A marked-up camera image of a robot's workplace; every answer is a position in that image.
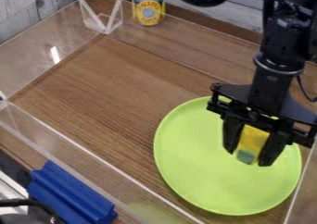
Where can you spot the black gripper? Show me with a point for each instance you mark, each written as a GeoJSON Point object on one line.
{"type": "Point", "coordinates": [292, 125]}

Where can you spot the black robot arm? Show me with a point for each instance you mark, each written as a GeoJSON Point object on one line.
{"type": "Point", "coordinates": [288, 47]}

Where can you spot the green plastic plate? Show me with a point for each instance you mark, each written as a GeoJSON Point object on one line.
{"type": "Point", "coordinates": [205, 174]}

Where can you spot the blue plastic block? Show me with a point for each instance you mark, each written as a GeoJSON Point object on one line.
{"type": "Point", "coordinates": [77, 202]}

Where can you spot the yellow labelled tin can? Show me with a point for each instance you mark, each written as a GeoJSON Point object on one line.
{"type": "Point", "coordinates": [149, 12]}

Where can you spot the clear acrylic enclosure wall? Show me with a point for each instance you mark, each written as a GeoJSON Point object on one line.
{"type": "Point", "coordinates": [89, 82]}

